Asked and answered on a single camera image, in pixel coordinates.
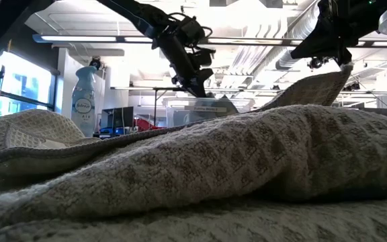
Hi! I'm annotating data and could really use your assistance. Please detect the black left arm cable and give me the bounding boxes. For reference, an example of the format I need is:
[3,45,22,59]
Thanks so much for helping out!
[168,12,214,40]

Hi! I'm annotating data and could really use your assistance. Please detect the long ceiling light fixture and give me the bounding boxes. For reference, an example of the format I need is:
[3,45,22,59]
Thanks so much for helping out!
[32,33,387,47]

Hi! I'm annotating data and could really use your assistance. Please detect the black metal station frame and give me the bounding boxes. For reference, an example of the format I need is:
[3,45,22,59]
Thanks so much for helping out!
[110,86,387,127]

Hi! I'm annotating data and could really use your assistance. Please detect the large bright window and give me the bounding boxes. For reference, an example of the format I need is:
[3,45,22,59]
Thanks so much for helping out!
[0,50,58,117]

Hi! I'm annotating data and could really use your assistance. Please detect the clear plastic bin with label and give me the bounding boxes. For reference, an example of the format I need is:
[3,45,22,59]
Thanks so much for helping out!
[161,96,257,129]

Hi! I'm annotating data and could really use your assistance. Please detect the black spotlight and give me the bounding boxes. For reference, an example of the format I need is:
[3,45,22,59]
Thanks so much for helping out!
[89,56,102,71]
[307,56,331,71]

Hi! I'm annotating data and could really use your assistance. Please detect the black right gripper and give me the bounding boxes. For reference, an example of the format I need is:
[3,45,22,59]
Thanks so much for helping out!
[319,0,361,67]

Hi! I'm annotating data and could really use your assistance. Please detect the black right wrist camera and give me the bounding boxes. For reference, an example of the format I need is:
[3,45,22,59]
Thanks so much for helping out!
[290,19,341,61]

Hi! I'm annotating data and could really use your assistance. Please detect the black tripod stand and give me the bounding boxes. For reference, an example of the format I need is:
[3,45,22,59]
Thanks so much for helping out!
[0,65,7,118]

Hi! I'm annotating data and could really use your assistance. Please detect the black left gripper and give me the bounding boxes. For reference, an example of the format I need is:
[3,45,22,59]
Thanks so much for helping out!
[153,32,214,98]

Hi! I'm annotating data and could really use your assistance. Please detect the black computer monitor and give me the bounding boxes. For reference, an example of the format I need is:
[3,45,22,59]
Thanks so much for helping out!
[359,106,387,118]
[99,106,135,130]

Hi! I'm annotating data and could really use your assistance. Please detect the red plastic object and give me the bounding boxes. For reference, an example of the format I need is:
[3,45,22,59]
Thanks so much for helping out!
[134,116,163,132]

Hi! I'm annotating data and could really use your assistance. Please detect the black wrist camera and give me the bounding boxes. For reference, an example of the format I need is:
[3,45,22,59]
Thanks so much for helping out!
[179,15,215,68]
[290,19,341,61]

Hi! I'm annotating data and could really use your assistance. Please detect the grey waffle microfiber towel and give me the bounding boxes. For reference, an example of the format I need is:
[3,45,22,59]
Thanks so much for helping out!
[255,63,354,112]
[0,108,102,161]
[0,104,387,242]

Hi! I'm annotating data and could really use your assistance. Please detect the blue Febreze spray bottle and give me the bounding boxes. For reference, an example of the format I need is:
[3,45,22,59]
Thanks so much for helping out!
[71,65,97,138]

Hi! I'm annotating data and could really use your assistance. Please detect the silver ventilation duct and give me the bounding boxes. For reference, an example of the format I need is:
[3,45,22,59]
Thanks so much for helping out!
[275,1,322,71]

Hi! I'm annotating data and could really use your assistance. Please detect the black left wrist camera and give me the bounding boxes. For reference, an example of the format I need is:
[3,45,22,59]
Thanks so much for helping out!
[179,15,215,68]

